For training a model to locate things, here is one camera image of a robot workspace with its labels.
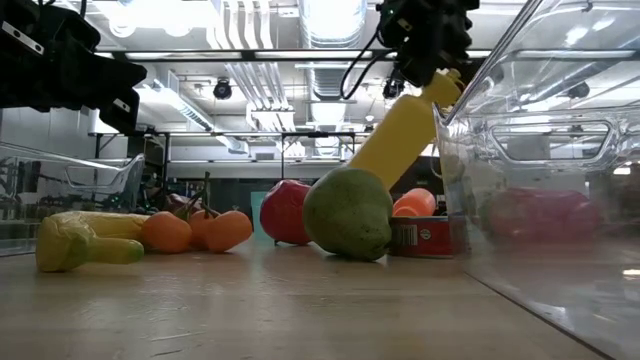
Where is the orange plastic squeeze bottle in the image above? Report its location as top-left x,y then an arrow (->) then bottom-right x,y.
392,187 -> 438,219

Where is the yellow plastic squeeze bottle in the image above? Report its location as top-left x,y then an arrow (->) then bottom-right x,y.
348,68 -> 465,191

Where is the clear plastic bin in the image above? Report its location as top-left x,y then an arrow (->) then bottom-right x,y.
0,141 -> 146,257
432,0 -> 640,360

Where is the orange tomato cluster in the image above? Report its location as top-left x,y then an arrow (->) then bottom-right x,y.
139,172 -> 254,255

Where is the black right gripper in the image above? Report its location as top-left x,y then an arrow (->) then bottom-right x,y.
396,0 -> 481,90

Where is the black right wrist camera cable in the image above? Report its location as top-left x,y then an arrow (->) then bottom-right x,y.
339,29 -> 399,101

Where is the dark red toy onion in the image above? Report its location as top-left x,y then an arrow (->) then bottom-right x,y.
166,192 -> 204,216

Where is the red labelled tin can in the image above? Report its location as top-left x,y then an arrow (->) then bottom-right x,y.
388,214 -> 469,260

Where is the red toy apple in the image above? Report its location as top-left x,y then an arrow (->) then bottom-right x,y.
259,179 -> 314,247

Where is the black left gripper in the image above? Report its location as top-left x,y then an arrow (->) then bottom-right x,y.
0,4 -> 149,136

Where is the pink plastic squeeze bottle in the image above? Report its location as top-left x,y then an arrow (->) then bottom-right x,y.
487,187 -> 604,246

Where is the teal translucent plastic tray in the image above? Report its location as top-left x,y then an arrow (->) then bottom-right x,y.
249,191 -> 275,242

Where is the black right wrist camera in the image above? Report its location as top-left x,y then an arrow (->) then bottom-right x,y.
377,0 -> 419,49

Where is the yellow toy banana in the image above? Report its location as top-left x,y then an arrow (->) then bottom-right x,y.
34,210 -> 151,274

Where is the black background workbench frame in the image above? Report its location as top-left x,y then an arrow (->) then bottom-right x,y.
89,129 -> 374,181

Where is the black aluminium rig frame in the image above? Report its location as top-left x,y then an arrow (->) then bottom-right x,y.
94,48 -> 640,63

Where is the green toy pear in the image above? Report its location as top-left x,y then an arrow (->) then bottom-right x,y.
302,166 -> 395,263

